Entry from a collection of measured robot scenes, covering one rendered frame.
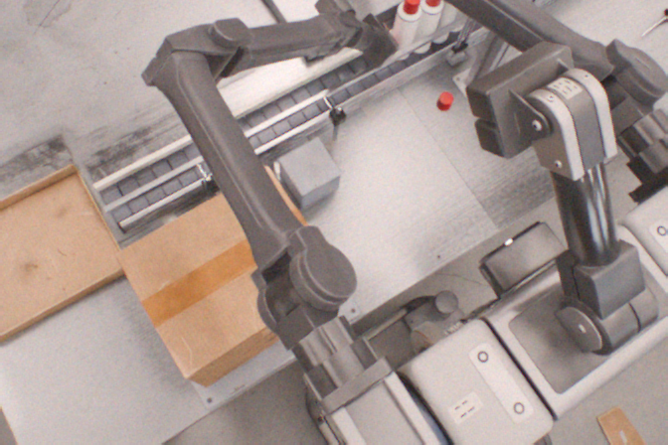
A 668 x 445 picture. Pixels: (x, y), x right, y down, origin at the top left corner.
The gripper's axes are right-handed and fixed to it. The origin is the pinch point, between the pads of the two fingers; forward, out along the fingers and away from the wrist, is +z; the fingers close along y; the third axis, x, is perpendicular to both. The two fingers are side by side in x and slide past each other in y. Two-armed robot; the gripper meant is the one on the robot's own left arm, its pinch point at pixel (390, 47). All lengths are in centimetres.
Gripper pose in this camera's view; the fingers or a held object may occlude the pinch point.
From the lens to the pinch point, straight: 153.4
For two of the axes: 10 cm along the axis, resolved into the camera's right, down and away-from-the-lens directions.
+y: -5.3, -8.1, 2.5
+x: -7.0, 5.9, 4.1
